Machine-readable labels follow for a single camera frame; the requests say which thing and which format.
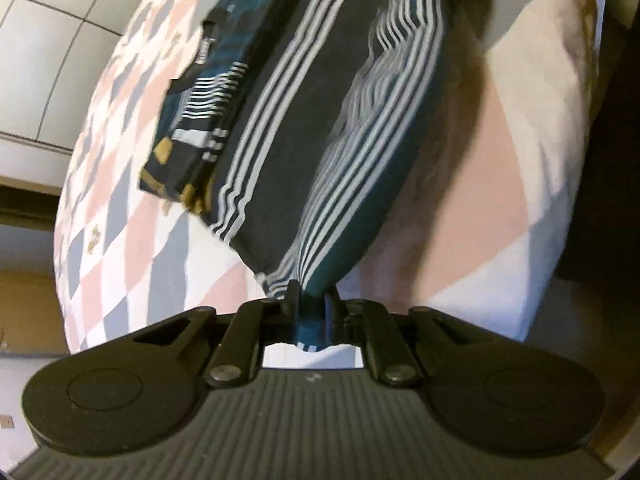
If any dark striped sweater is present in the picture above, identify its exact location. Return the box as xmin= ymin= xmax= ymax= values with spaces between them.
xmin=137 ymin=0 xmax=452 ymax=353

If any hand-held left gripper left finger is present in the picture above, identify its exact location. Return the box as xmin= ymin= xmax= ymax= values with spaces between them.
xmin=75 ymin=280 xmax=304 ymax=389

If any pink blue checkered quilt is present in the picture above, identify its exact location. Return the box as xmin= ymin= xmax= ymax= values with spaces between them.
xmin=52 ymin=0 xmax=608 ymax=367

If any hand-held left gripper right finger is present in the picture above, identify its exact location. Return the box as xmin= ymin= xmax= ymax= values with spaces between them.
xmin=322 ymin=290 xmax=507 ymax=388

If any white wardrobe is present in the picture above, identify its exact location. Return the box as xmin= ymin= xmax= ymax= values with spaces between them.
xmin=0 ymin=0 xmax=168 ymax=153

